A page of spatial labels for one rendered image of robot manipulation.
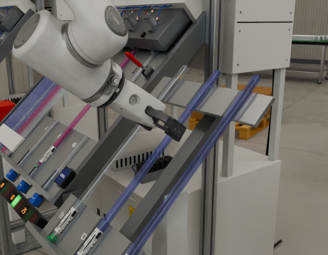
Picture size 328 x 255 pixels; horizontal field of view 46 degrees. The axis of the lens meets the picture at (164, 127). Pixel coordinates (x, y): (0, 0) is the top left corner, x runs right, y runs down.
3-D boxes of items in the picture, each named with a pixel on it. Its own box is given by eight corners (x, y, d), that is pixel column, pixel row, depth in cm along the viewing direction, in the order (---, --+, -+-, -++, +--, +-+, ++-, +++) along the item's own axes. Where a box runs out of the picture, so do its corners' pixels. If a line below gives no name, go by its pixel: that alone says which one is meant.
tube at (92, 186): (54, 242, 82) (50, 240, 81) (51, 239, 83) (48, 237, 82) (189, 68, 95) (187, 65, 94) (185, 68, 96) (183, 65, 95)
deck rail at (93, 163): (69, 215, 102) (52, 204, 98) (66, 212, 104) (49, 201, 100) (216, 26, 120) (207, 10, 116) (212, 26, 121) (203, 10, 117)
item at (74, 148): (62, 204, 102) (53, 198, 100) (-5, 143, 153) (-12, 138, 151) (106, 148, 107) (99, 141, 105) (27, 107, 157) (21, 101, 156)
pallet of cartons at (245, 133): (226, 111, 508) (227, 82, 498) (280, 118, 471) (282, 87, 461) (187, 130, 423) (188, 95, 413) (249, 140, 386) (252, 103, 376)
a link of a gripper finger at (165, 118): (159, 108, 63) (178, 123, 67) (131, 99, 69) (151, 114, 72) (156, 114, 63) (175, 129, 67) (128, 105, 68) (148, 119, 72)
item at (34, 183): (66, 212, 104) (46, 200, 99) (-2, 149, 154) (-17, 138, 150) (69, 209, 104) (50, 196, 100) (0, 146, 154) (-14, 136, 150)
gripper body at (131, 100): (130, 69, 62) (173, 102, 69) (99, 63, 70) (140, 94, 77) (107, 109, 61) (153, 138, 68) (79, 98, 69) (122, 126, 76)
